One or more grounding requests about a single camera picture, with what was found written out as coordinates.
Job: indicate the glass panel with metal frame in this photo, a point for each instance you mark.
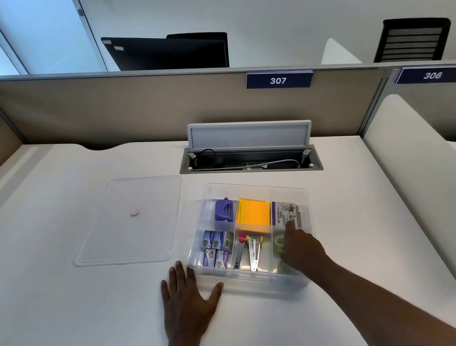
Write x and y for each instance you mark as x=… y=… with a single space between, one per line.
x=47 y=31

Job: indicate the clear tape roll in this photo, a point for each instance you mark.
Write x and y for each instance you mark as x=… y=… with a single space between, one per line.
x=280 y=242

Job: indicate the person's left middle finger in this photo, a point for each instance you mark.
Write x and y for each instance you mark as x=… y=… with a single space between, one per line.
x=181 y=279

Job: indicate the dark blue desk number sign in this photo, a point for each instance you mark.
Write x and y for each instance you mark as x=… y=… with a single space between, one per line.
x=278 y=80
x=432 y=75

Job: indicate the clear plastic box lid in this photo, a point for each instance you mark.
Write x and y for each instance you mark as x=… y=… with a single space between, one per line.
x=129 y=235

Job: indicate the person's right forearm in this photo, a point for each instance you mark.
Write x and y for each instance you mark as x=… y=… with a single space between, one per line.
x=381 y=310

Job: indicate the small blue staple box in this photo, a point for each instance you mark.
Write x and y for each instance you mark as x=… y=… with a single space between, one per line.
x=207 y=239
x=222 y=259
x=209 y=259
x=219 y=239

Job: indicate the person's right hand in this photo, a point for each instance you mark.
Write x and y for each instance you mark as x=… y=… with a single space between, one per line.
x=307 y=253

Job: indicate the clear plastic organizer box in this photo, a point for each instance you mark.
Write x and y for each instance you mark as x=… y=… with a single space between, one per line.
x=267 y=279

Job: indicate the purple stapler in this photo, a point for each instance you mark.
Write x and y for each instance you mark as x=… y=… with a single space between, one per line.
x=224 y=210

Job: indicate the purple and white labelled packet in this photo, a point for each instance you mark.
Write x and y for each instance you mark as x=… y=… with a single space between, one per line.
x=284 y=211

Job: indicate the black mesh office chair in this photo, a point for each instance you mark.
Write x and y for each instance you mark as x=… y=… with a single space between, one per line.
x=411 y=39

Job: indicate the black computer monitor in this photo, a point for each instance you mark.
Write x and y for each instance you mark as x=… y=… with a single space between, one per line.
x=164 y=52

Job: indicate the yellow sticky note pad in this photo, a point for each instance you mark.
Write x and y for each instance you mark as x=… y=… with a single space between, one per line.
x=254 y=215

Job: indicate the person's left thumb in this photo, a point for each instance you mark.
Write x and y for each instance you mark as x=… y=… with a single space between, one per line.
x=215 y=295

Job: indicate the person's left hand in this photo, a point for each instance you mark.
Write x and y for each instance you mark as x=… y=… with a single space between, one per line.
x=187 y=308

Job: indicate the white side divider panel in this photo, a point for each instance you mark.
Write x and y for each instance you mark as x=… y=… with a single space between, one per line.
x=431 y=189

